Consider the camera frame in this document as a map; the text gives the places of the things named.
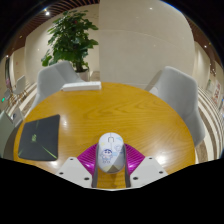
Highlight black mouse pad green lines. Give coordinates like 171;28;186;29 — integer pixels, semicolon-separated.
17;114;62;162

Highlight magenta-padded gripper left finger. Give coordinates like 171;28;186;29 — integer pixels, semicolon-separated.
55;143;100;189

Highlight light grey shell chair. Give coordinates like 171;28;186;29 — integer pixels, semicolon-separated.
144;65;206;148
31;60;86;111

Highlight white power strip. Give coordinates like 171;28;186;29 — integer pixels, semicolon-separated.
61;81;102;93

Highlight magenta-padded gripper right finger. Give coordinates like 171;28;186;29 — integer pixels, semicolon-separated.
123;143;169;189

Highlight white printed computer mouse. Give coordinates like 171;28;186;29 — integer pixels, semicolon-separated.
96;132;127;175

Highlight white chair wooden legs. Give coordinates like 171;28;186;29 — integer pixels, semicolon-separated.
13;75;28;102

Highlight large green potted plant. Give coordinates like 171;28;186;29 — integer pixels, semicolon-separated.
40;9;100;81

